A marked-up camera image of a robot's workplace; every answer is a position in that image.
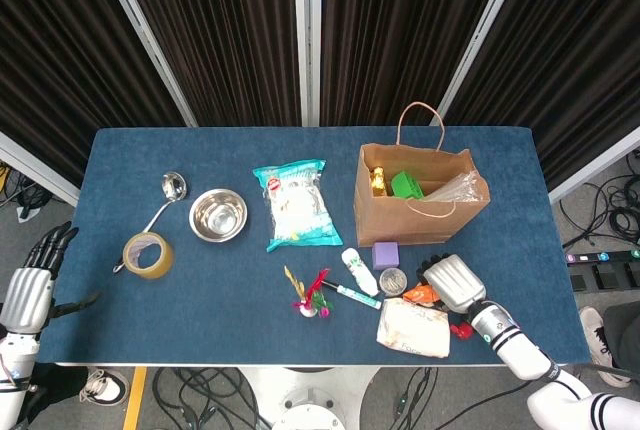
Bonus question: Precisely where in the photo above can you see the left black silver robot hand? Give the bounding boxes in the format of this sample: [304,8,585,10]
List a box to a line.
[0,222,100,335]

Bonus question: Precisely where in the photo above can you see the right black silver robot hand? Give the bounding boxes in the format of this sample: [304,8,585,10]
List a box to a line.
[417,253,488,315]

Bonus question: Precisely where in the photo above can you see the clear plastic straw bundle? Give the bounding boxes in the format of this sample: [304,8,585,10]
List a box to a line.
[422,169,489,204]

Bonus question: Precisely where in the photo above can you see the green plastic grid tray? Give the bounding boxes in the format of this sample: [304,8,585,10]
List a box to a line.
[389,171,427,200]

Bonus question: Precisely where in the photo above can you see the yellow biscuit packet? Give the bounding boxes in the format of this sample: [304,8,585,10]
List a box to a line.
[369,166,391,199]

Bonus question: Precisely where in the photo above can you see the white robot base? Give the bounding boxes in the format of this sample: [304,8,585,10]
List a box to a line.
[239,365,381,430]

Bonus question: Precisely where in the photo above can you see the orange snack packet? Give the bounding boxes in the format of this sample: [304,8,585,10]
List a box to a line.
[402,283,444,307]

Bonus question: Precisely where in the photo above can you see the white paper pouch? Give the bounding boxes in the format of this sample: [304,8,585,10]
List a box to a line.
[375,297,452,359]

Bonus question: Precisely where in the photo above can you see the purple cube box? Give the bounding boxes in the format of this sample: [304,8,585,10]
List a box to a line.
[372,241,401,271]

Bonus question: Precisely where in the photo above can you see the small white plastic bottle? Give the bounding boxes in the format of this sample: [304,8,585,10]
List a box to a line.
[341,247,380,297]

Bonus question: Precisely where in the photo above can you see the teal pen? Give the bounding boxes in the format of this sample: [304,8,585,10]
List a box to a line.
[321,279,382,311]

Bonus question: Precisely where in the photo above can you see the white sneaker with laces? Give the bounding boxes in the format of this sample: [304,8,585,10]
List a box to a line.
[79,368,130,407]

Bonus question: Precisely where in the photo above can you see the brown packing tape roll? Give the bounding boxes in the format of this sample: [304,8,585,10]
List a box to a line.
[122,231,176,281]

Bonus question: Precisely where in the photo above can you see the colourful feather shuttlecock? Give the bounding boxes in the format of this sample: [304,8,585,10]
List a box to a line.
[283,264,335,320]

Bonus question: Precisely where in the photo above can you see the yellow floor tape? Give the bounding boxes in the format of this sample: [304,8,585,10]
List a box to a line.
[122,367,149,430]

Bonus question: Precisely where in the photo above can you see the black floor pedal box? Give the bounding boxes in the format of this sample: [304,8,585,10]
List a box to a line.
[569,263,640,292]

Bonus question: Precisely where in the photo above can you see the teal white snack bag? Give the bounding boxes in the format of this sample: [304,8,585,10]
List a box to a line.
[251,156,345,254]

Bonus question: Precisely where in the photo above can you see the black trouser leg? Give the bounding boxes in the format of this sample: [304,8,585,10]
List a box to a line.
[602,299,640,376]

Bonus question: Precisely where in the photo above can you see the stainless steel ladle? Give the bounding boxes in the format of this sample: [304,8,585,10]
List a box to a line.
[112,170,189,274]

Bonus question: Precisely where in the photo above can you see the stainless steel bowl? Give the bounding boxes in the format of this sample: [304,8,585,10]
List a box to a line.
[188,188,250,244]

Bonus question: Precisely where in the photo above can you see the black pleated curtain panel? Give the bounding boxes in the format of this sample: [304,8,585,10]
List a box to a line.
[447,0,640,191]
[0,0,185,184]
[115,0,301,127]
[319,0,514,127]

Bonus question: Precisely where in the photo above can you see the brown paper bag with handles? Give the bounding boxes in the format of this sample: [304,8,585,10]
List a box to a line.
[353,102,491,247]

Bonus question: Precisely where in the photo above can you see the black floor cable bundle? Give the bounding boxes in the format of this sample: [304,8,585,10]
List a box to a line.
[387,367,441,430]
[149,367,274,430]
[0,157,55,224]
[558,149,640,251]

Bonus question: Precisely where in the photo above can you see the white partition base rail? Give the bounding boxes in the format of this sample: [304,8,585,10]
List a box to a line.
[547,127,640,205]
[0,128,81,206]

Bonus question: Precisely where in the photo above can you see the white partition frame post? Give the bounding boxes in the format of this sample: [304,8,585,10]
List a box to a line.
[430,0,531,127]
[292,0,324,127]
[93,0,200,127]

